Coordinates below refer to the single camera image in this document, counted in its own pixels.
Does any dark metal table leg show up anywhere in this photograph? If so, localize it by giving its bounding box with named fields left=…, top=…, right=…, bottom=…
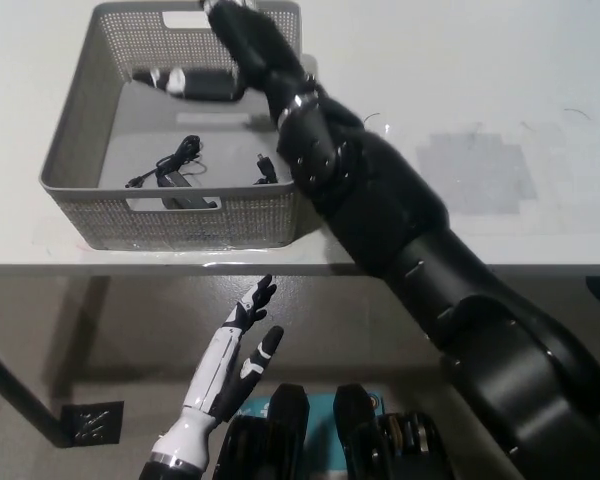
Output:
left=0, top=324, right=72, bottom=449

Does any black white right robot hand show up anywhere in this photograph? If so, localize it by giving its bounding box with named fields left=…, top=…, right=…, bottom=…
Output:
left=132, top=0, right=315, bottom=122

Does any black tape square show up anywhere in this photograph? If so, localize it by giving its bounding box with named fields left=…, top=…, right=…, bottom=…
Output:
left=60, top=400, right=126, bottom=447

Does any black teal robot body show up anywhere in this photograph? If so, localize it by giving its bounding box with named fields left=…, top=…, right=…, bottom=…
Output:
left=214, top=382, right=456, bottom=480

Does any black power adapter with cord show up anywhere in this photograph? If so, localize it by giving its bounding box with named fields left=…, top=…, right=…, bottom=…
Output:
left=124, top=134, right=280, bottom=211

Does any grey perforated plastic basket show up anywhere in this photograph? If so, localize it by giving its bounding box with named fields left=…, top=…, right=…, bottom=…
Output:
left=39, top=0, right=304, bottom=251

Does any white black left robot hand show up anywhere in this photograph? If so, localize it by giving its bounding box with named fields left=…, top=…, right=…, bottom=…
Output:
left=181, top=272, right=286, bottom=422

